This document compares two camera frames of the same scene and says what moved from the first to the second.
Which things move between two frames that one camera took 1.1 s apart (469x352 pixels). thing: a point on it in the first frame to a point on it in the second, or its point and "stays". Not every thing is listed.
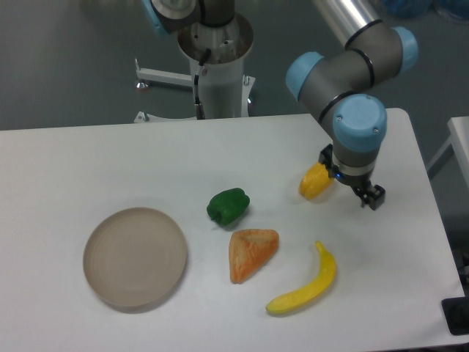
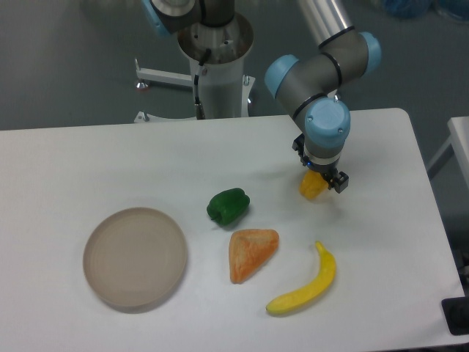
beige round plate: [135, 257] stays
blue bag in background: [458, 9] stays
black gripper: [374, 194] to [339, 183]
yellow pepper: [315, 181] stays
